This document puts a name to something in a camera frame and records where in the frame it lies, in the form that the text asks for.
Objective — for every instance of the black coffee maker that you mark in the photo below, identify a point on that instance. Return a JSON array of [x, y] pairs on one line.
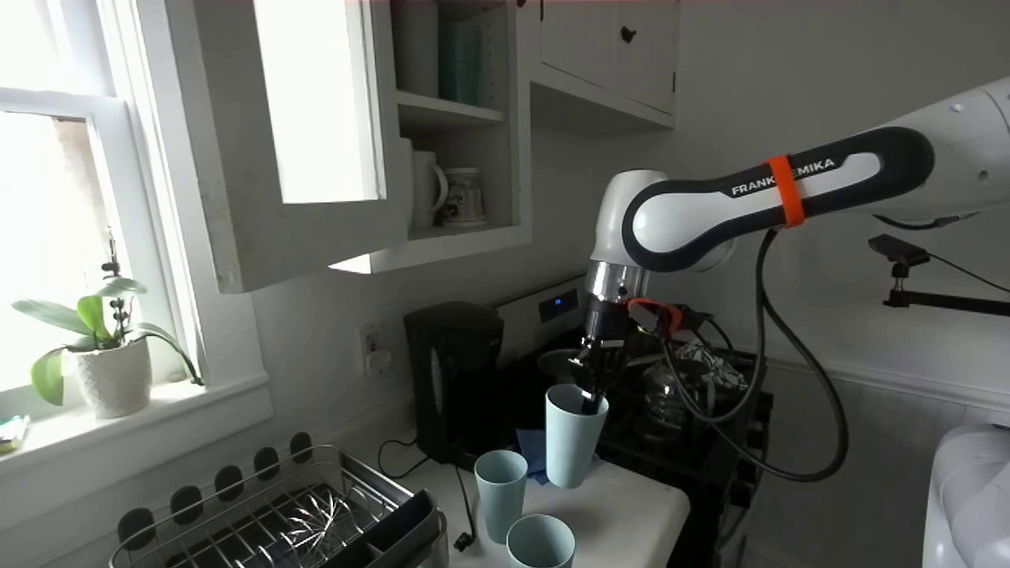
[[451, 380]]

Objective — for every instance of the white wall outlet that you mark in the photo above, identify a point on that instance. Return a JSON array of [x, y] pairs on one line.
[[373, 352]]

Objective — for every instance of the stacked teal tumblers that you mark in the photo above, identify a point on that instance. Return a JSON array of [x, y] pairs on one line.
[[462, 58]]

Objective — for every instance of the grey-blue plastic cup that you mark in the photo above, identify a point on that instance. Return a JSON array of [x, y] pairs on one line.
[[539, 547], [572, 445], [500, 500]]

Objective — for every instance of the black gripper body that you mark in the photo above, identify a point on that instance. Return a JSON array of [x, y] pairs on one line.
[[608, 331]]

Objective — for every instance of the stainless and black stove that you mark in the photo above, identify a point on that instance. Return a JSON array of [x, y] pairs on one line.
[[547, 310]]

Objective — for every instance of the plain white mug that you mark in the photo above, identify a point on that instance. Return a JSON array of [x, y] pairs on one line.
[[422, 191]]

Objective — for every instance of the open white cabinet door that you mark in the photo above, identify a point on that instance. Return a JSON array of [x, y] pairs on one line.
[[242, 221]]

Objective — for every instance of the stacked white tumblers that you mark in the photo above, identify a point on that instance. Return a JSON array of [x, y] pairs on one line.
[[416, 48]]

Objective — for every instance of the white window frame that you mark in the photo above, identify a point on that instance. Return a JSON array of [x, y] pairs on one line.
[[144, 210]]

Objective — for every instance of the metal dish rack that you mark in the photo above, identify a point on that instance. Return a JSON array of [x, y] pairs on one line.
[[285, 523]]

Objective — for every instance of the white wall cabinet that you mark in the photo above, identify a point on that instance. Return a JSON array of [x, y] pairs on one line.
[[462, 247]]

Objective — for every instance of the patterned white mug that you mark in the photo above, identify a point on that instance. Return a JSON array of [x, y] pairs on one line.
[[465, 200]]

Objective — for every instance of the orchid in white pot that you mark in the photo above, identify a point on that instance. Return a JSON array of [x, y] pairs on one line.
[[112, 380]]

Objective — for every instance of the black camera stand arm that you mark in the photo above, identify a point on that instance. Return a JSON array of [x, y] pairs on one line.
[[946, 305]]

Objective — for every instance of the cabinet door with heart cutout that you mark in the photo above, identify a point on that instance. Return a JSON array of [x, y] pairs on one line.
[[603, 48]]

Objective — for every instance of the small dish on windowsill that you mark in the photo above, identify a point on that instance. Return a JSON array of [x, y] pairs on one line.
[[13, 432]]

